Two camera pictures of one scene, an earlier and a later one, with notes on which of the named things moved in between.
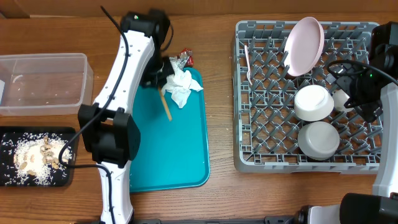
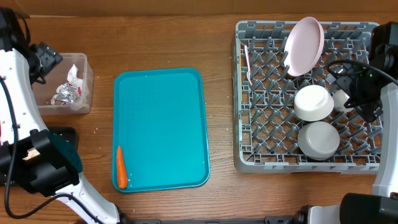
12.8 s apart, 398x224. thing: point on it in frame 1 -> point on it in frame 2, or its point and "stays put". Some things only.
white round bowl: x=313 y=102 stays put
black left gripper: x=147 y=81 -> x=48 y=56
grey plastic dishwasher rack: x=285 y=123 stays put
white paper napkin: x=180 y=84 -> x=73 y=79
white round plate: x=304 y=46 stays put
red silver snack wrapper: x=184 y=58 -> x=69 y=94
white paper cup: x=339 y=98 stays put
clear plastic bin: x=40 y=84 stays put
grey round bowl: x=318 y=140 stays put
